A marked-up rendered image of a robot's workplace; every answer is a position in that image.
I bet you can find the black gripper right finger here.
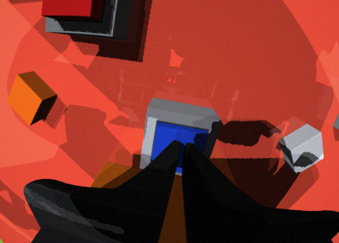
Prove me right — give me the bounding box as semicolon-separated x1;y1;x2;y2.
182;143;339;243

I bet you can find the red button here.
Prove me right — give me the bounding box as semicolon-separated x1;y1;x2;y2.
41;0;132;41

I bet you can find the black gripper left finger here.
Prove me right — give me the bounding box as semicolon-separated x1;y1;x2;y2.
24;140;181;243

